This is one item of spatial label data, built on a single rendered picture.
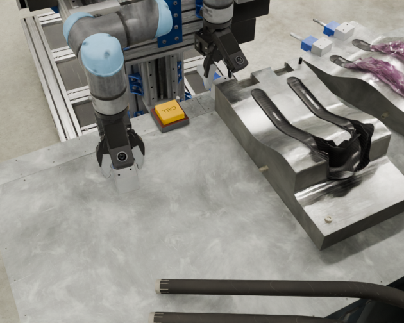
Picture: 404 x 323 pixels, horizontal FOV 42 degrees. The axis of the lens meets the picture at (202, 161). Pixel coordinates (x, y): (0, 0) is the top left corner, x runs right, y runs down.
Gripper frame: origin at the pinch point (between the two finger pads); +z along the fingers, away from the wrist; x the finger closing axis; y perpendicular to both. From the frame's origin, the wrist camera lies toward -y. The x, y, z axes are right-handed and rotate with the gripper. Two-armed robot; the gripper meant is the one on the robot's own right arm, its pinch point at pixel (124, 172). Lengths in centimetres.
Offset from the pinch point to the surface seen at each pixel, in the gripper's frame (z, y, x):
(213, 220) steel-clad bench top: 4.6, -16.9, -16.1
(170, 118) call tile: 1.4, 14.7, -16.0
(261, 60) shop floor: 85, 123, -98
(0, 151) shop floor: 85, 102, 43
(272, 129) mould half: -3.9, -2.2, -36.8
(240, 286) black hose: -2.2, -37.3, -14.0
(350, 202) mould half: -1, -26, -45
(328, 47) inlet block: -3, 23, -66
